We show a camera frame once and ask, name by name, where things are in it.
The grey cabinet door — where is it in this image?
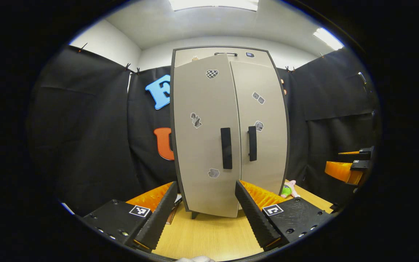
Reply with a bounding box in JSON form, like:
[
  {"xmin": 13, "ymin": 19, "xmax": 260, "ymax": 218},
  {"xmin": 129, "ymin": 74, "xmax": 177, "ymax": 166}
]
[
  {"xmin": 230, "ymin": 61, "xmax": 288, "ymax": 195},
  {"xmin": 173, "ymin": 53, "xmax": 242, "ymax": 218}
]

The pink and green plush toy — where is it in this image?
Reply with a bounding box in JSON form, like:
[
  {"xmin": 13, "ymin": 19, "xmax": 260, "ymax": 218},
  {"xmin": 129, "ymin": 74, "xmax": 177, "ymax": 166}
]
[{"xmin": 281, "ymin": 180, "xmax": 301, "ymax": 199}]

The grey cabinet drawer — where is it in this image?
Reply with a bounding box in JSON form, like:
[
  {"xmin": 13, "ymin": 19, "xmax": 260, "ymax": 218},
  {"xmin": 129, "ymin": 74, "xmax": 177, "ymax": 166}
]
[{"xmin": 174, "ymin": 47, "xmax": 268, "ymax": 68}]

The black backdrop cloth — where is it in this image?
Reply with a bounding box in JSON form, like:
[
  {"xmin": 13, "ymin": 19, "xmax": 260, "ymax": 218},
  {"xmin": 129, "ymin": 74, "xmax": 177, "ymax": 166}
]
[{"xmin": 28, "ymin": 45, "xmax": 383, "ymax": 217}]

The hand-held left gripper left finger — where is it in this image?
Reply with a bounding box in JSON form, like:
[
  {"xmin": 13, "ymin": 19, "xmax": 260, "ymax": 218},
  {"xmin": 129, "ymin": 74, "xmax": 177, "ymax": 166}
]
[{"xmin": 81, "ymin": 181, "xmax": 179, "ymax": 252}]

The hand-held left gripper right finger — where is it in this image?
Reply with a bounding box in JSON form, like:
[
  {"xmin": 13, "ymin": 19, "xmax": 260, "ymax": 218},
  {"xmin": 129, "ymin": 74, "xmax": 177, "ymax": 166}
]
[{"xmin": 234, "ymin": 179, "xmax": 334, "ymax": 252}]

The large ceiling light panel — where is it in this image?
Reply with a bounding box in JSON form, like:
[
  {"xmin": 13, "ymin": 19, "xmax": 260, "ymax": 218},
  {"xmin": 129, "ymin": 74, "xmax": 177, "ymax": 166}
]
[{"xmin": 169, "ymin": 0, "xmax": 259, "ymax": 11}]

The grey shoe cabinet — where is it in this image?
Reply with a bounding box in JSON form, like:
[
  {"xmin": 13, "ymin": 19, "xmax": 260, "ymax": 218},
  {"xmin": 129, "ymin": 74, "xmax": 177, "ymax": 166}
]
[{"xmin": 169, "ymin": 45, "xmax": 291, "ymax": 220}]

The stack of books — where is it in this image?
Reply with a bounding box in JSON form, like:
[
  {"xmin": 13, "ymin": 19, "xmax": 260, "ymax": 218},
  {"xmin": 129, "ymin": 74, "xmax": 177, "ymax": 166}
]
[{"xmin": 165, "ymin": 194, "xmax": 183, "ymax": 225}]

